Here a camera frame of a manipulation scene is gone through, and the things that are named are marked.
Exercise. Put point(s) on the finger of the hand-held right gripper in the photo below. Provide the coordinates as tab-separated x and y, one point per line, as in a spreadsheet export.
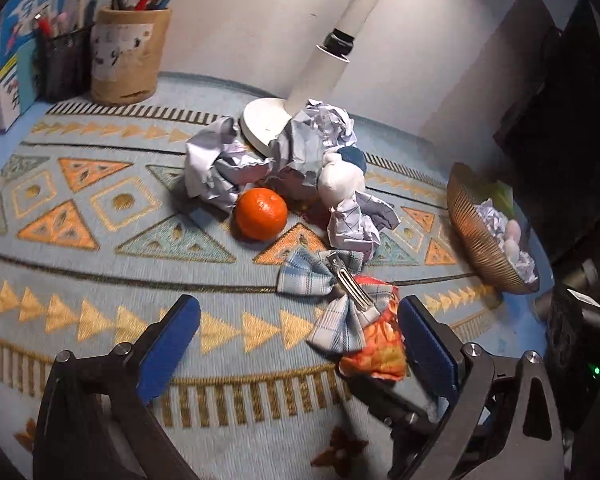
410	455
380	390

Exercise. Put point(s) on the golden woven bowl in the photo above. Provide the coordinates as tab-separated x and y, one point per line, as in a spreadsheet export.
475	240

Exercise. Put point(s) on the light green packet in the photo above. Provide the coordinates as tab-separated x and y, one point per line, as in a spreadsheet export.
502	195

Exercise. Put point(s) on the plaid bow hair clip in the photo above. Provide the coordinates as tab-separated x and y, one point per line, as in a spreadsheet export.
330	305

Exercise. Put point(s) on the orange snack packet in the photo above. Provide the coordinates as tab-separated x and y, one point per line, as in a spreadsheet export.
380	340

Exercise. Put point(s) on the bundle of pink pens pencils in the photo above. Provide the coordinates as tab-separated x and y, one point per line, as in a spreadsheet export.
60	20

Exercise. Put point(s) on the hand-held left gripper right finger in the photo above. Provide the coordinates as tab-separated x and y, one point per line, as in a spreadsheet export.
427	350

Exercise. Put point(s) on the white plush toy blue hat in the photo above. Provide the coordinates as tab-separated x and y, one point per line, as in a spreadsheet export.
340	180

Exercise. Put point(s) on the blue patterned woven mat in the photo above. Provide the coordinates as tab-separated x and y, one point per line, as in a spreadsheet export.
105	260

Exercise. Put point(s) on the orange tangerine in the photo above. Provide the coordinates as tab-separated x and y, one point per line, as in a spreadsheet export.
260	212

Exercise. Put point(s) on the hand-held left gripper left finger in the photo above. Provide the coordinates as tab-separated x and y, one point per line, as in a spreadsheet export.
172	345

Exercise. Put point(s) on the blue cover workbook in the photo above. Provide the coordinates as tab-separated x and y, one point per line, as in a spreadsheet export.
30	20

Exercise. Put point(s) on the white desk lamp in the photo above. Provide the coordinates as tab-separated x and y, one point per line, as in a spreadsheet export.
325	60

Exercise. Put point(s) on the black monitor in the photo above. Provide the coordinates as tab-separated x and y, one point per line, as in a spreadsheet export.
580	85

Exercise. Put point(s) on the black mesh pen cup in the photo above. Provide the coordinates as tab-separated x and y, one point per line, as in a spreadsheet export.
65	65

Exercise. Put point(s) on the white paper ball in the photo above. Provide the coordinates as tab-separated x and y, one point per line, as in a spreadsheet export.
300	155
332	120
212	170
360	220
525	265

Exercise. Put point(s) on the bamboo cylinder pen holder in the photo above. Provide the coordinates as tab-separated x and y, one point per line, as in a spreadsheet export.
125	55

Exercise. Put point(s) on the large grid paper ball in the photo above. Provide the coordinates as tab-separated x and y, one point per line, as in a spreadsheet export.
490	215

